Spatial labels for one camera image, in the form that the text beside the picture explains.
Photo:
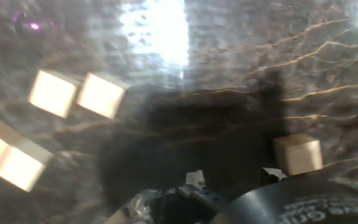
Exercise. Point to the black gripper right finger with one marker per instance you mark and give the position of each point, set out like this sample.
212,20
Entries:
272,173

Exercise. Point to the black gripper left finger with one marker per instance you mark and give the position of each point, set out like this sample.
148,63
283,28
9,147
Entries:
204,199

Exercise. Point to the dark marble pattern mat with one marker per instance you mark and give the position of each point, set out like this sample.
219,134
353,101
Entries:
228,46

